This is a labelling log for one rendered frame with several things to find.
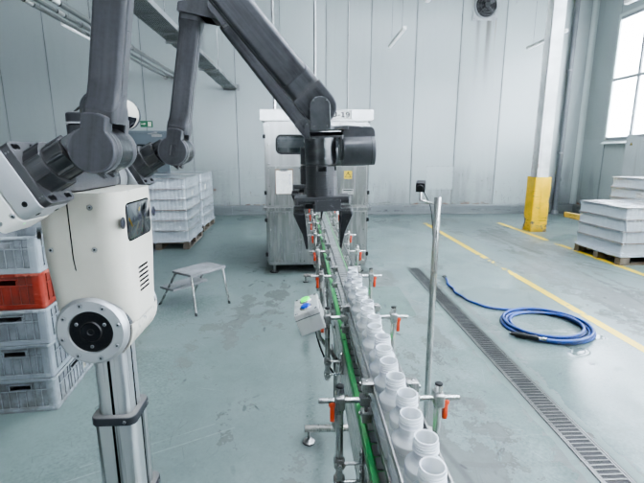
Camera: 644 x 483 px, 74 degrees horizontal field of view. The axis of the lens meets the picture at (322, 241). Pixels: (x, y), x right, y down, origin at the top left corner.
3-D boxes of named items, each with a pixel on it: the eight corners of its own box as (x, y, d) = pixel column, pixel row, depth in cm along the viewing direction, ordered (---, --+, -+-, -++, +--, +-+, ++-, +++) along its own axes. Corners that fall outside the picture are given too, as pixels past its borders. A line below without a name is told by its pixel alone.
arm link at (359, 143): (308, 101, 80) (309, 96, 71) (369, 99, 80) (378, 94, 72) (310, 166, 82) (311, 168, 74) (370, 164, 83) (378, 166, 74)
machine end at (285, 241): (369, 273, 568) (373, 109, 526) (264, 274, 562) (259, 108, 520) (355, 247, 724) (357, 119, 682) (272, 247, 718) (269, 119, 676)
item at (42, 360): (54, 378, 262) (49, 344, 257) (-20, 382, 256) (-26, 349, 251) (91, 336, 321) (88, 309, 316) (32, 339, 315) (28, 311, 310)
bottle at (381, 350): (377, 404, 99) (379, 338, 96) (400, 414, 96) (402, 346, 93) (362, 417, 95) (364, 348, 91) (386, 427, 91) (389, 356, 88)
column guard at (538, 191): (548, 232, 865) (554, 176, 842) (529, 232, 863) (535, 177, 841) (538, 228, 904) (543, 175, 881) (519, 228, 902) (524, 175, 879)
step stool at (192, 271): (194, 292, 489) (191, 257, 481) (231, 303, 456) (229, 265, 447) (157, 304, 451) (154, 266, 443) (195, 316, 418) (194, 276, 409)
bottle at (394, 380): (371, 448, 85) (373, 373, 81) (394, 438, 88) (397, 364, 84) (390, 467, 80) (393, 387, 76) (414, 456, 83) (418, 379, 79)
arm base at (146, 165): (114, 149, 114) (140, 187, 117) (139, 132, 114) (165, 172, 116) (127, 149, 123) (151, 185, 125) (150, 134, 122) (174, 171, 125)
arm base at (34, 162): (69, 202, 81) (30, 147, 79) (104, 181, 81) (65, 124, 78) (42, 208, 73) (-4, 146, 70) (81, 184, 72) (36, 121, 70)
